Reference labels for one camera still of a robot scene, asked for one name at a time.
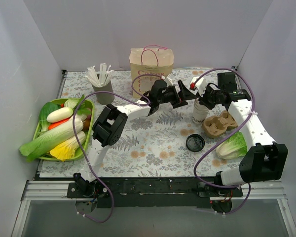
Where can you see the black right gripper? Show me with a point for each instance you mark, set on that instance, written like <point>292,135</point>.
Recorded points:
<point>206,98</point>

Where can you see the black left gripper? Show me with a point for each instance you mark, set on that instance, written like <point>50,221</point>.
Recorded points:
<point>176,95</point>

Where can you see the stack of white paper cups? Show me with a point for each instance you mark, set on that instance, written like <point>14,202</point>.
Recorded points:
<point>200,112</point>

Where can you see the black plastic cup lid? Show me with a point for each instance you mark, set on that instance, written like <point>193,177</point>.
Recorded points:
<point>195,142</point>

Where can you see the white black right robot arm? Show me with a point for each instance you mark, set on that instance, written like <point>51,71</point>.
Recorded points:
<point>265,159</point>

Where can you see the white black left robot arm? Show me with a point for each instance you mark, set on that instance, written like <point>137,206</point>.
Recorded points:
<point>110,124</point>

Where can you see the brown cardboard cup carrier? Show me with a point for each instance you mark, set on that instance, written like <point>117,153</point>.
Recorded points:
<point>216,126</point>

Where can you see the floral patterned table mat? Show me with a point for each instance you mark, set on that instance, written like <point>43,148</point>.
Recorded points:
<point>153,146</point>

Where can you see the kraft paper cakes bag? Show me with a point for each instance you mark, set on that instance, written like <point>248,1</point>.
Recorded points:
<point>147,64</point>

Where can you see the green white cabbage on table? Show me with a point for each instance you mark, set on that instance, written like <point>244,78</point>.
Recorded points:
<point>233,147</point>

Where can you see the grey straw holder cup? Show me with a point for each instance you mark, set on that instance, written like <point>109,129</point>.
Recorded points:
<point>106,96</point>

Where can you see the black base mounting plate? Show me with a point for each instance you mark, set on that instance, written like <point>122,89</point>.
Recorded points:
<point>149,192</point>

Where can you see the white radish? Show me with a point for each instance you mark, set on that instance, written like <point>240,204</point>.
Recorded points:
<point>60,114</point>

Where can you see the yellow napa cabbage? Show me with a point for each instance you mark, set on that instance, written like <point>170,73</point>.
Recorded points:
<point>66,150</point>

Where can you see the orange carrot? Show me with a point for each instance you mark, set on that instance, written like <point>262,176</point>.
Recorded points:
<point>56,124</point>

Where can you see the green bok choy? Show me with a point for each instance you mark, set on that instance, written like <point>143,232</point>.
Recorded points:
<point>48,108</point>

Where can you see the green plastic tray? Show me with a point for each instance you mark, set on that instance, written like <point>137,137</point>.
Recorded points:
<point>78,153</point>

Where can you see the long green napa cabbage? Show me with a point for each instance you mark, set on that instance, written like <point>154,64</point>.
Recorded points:
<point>50,139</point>

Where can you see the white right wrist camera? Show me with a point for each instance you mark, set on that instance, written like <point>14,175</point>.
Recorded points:
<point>198,85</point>

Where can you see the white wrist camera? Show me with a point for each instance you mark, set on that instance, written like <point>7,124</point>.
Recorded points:
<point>168,80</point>
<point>198,85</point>

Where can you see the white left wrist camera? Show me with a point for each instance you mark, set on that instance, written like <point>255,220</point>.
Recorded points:
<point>168,80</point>

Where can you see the aluminium frame rail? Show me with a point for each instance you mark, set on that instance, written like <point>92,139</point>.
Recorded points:
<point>57,190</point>

